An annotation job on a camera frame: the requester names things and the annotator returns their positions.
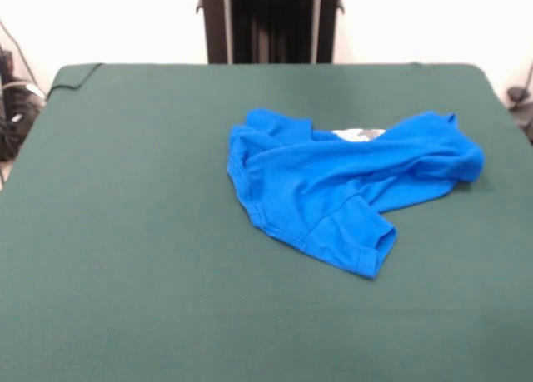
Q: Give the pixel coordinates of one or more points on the blue printed T-shirt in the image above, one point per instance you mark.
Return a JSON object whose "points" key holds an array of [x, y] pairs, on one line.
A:
{"points": [[312, 182]]}

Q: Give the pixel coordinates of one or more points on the dark green table cloth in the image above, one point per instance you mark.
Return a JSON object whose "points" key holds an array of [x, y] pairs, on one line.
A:
{"points": [[125, 232]]}

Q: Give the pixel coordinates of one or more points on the dark grey floor stand base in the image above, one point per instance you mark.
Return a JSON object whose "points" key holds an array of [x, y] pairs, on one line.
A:
{"points": [[16, 120], [517, 94]]}

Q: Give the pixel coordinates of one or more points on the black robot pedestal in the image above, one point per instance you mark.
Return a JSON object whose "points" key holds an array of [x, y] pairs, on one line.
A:
{"points": [[214, 24]]}

